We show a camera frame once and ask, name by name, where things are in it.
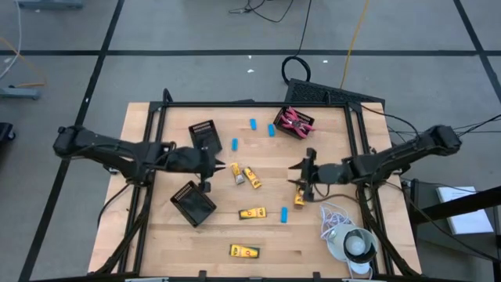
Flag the white desk lamp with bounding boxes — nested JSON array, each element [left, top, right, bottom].
[[326, 222, 379, 275]]

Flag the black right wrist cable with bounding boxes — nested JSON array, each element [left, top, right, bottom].
[[315, 183, 361, 204]]

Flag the white floor cable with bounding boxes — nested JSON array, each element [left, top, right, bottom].
[[0, 0, 23, 81]]

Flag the black wheeled base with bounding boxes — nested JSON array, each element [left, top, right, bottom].
[[0, 121, 16, 143]]

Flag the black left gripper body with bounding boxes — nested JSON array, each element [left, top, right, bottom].
[[166, 146, 217, 193]]

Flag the white booklet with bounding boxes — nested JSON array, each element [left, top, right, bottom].
[[435, 185, 495, 236]]

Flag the black right arm power cables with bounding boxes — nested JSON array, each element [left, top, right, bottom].
[[385, 112, 501, 146]]

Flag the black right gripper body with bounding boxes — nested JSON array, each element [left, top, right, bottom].
[[303, 147, 353, 203]]

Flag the white lamp cable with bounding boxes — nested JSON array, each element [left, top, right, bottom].
[[319, 201, 353, 240]]

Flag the yellow floor cable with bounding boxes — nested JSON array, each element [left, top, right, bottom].
[[339, 0, 371, 90]]

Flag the black side desk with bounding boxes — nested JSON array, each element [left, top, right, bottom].
[[409, 178, 501, 282]]

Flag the black perforated computer case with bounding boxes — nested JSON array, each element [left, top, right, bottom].
[[283, 78, 387, 106]]

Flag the orange floor cable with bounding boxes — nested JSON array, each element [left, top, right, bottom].
[[0, 36, 47, 88]]

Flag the black slotted plastic basket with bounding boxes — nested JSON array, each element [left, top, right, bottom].
[[272, 106, 316, 141], [169, 179, 218, 228], [188, 119, 223, 154]]

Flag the black floor cable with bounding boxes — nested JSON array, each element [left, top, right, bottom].
[[280, 0, 314, 85]]

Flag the grey metal floor foot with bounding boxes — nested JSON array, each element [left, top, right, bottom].
[[0, 86, 42, 101], [15, 0, 85, 10]]

